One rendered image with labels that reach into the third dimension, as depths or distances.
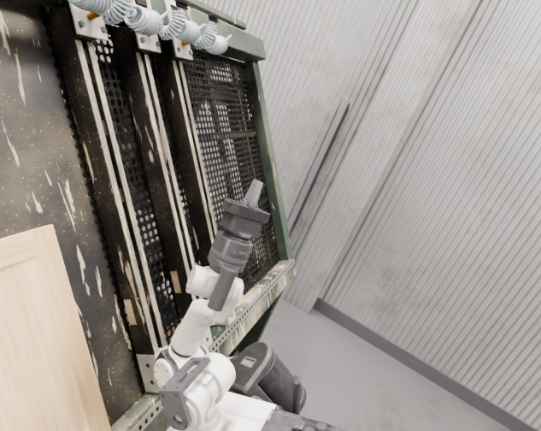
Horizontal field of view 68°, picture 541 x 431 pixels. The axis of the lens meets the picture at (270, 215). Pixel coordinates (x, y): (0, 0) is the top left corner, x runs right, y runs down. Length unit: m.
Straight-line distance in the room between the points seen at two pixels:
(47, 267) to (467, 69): 2.90
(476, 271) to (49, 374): 2.98
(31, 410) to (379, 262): 2.85
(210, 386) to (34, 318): 0.52
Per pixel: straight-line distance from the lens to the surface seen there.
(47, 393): 1.10
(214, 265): 0.89
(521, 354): 3.74
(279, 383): 0.87
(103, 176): 1.16
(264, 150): 2.19
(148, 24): 1.22
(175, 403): 0.63
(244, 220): 0.87
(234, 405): 0.78
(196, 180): 1.48
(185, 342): 1.02
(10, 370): 1.04
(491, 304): 3.55
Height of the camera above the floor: 1.91
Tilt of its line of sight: 21 degrees down
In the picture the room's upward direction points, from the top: 23 degrees clockwise
